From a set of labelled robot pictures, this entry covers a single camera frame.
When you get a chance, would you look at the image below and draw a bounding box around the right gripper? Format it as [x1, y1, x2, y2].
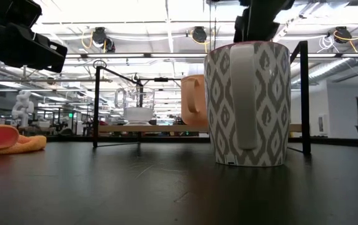
[232, 0, 296, 44]

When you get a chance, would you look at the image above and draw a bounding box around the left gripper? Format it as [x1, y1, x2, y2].
[0, 21, 69, 74]

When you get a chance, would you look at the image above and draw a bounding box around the white grey patterned mug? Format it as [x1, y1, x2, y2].
[203, 40, 292, 168]

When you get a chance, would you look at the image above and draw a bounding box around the peach plastic mug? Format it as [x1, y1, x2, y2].
[180, 74, 210, 129]

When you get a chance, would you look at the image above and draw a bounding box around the clear glass cup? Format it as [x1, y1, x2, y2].
[113, 85, 156, 126]

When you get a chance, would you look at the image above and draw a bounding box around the orange cloth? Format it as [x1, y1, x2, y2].
[0, 119, 48, 157]

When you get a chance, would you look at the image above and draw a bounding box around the wooden cutting board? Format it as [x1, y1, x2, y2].
[92, 39, 312, 156]

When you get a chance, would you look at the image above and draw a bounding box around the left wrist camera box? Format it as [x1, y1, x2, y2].
[0, 0, 43, 32]

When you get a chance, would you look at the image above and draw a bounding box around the black ceiling cable reel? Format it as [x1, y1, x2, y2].
[91, 26, 117, 54]
[189, 26, 210, 45]
[332, 26, 354, 44]

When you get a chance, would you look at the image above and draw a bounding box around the black aluminium table frame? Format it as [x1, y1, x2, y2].
[46, 134, 358, 148]

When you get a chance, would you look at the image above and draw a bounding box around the white wall dispenser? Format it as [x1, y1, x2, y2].
[317, 113, 331, 137]

